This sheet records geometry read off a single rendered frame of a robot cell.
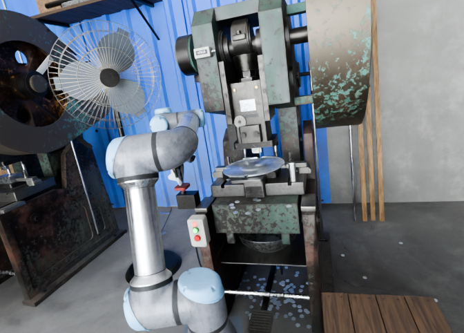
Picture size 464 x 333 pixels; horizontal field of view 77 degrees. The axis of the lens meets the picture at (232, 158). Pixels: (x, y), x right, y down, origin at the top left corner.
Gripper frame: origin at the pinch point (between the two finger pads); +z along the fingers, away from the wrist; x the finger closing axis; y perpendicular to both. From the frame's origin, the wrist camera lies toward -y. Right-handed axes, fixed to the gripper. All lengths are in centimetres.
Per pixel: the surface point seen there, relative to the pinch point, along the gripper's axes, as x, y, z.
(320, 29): 18, -66, -54
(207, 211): 3.5, -12.0, 13.1
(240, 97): -14.6, -30.2, -34.8
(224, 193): -7.9, -17.2, 9.6
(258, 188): -4.9, -35.3, 6.2
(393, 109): -138, -120, -3
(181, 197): 3.1, 0.1, 6.1
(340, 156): -138, -79, 33
